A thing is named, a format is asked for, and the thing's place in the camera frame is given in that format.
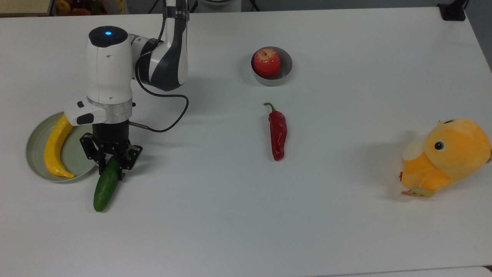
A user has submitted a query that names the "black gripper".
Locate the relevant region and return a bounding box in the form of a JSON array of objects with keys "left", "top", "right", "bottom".
[{"left": 80, "top": 120, "right": 143, "bottom": 181}]

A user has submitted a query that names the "green cucumber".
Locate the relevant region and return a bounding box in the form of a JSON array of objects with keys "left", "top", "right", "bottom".
[{"left": 93, "top": 154, "right": 131, "bottom": 212}]

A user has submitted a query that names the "small metal bowl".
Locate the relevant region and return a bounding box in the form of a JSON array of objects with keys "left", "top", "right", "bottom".
[{"left": 251, "top": 46, "right": 293, "bottom": 87}]

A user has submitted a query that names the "pale green round plate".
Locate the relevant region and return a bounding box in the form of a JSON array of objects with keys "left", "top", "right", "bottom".
[{"left": 26, "top": 112, "right": 101, "bottom": 183}]

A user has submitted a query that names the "yellow banana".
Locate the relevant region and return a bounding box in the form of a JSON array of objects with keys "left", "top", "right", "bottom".
[{"left": 44, "top": 114, "right": 76, "bottom": 179}]

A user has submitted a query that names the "box of toy fruit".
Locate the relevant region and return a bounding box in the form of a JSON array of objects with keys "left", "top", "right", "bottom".
[{"left": 54, "top": 0, "right": 127, "bottom": 16}]

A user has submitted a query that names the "red chili pepper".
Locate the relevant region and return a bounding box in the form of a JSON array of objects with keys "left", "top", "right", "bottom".
[{"left": 263, "top": 102, "right": 288, "bottom": 161}]

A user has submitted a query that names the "red apple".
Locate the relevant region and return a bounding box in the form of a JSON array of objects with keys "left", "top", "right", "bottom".
[{"left": 252, "top": 48, "right": 281, "bottom": 78}]

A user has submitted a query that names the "orange plush toy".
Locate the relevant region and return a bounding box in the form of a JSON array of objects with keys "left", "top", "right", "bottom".
[{"left": 399, "top": 118, "right": 492, "bottom": 199}]

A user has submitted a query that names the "black stand base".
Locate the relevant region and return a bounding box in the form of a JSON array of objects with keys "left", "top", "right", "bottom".
[{"left": 437, "top": 0, "right": 469, "bottom": 21}]

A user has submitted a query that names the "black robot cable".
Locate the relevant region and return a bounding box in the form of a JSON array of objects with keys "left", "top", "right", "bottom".
[{"left": 129, "top": 17, "right": 189, "bottom": 133}]

